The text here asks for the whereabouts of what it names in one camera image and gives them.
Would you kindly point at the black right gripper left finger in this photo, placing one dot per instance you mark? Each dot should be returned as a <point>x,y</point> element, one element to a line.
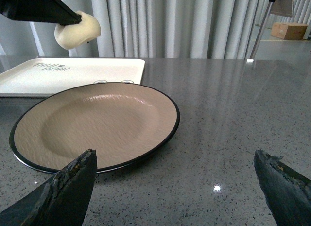
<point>60,201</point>

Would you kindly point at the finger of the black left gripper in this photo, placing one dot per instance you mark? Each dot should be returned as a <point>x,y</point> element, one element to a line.
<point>49,11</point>

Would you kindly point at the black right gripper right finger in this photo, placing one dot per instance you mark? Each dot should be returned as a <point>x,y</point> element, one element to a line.
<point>287,192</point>

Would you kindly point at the white steamed bun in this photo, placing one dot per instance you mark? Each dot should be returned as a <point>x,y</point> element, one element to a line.
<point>72,36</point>

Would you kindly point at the beige plate with black rim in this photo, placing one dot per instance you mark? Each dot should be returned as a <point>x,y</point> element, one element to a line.
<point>123,122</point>

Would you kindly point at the white bear print tray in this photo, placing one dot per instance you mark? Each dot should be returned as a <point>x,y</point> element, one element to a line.
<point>42,77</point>

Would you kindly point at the grey pleated curtain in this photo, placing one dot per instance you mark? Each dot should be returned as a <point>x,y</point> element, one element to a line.
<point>219,29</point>

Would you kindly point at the cardboard box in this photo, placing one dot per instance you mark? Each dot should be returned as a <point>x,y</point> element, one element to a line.
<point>288,31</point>

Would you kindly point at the grey board on stand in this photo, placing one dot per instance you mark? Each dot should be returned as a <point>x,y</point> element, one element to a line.
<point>282,7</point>

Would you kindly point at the metal tripod stand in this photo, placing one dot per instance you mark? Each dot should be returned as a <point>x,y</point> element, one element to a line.
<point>261,29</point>

